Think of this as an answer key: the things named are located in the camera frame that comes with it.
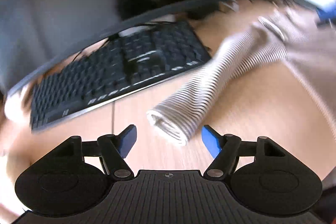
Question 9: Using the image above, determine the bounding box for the striped beige knit sweater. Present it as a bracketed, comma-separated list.
[147, 8, 335, 145]

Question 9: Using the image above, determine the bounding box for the black computer keyboard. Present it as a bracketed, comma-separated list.
[30, 22, 211, 131]

